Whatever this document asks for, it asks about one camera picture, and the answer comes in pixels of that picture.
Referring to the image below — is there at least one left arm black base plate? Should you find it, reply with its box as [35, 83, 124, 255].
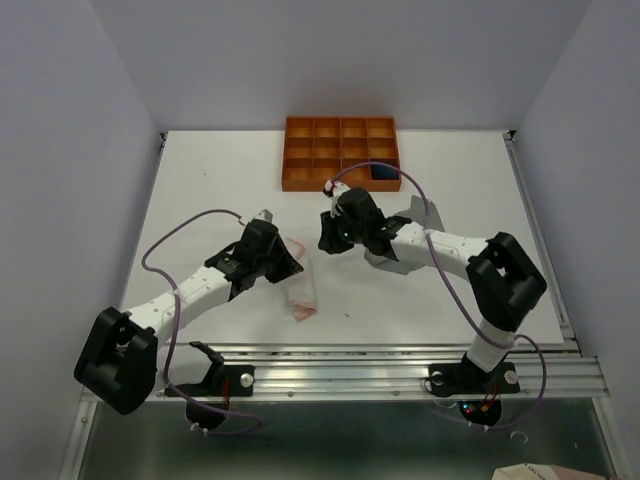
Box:
[178, 364, 255, 398]

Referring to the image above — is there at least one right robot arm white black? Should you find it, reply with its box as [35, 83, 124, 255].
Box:
[318, 182, 547, 390]

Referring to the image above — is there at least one navy blue underwear white trim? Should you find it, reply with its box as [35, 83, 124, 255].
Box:
[370, 161, 399, 181]

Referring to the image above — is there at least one white pink grey underwear pile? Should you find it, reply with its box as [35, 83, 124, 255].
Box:
[284, 237, 318, 322]

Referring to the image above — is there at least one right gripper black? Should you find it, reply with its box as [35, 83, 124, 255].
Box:
[315, 207, 366, 255]

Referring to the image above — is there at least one orange compartment tray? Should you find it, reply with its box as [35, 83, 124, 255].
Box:
[281, 116, 402, 192]

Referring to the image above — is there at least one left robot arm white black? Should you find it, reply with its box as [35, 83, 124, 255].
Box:
[73, 219, 304, 415]

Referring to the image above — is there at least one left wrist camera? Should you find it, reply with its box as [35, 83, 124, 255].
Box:
[247, 209, 273, 224]

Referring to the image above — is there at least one aluminium rail frame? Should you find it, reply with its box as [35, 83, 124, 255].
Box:
[80, 131, 617, 479]

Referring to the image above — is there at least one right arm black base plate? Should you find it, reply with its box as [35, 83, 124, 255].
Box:
[425, 362, 521, 398]

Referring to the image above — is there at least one white pink bag corner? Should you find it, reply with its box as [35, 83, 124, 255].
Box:
[492, 463, 602, 480]

